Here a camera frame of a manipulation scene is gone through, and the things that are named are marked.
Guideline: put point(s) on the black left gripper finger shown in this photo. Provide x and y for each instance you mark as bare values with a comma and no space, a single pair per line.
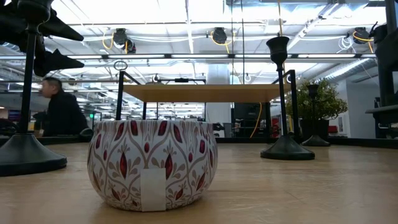
59,26
53,63

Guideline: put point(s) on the black candle stick holder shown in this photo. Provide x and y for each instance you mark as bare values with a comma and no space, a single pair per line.
25,155
286,151
315,141

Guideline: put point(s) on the white candle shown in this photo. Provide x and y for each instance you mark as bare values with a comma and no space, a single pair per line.
124,161

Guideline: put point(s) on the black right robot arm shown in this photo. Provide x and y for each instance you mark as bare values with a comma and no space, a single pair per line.
387,62

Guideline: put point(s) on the person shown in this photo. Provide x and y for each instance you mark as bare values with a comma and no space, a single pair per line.
63,112

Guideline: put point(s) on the wooden shelf with black legs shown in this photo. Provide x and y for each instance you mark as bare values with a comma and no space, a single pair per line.
202,92

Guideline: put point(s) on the small green potted plant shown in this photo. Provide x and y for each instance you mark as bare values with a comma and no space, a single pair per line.
329,102

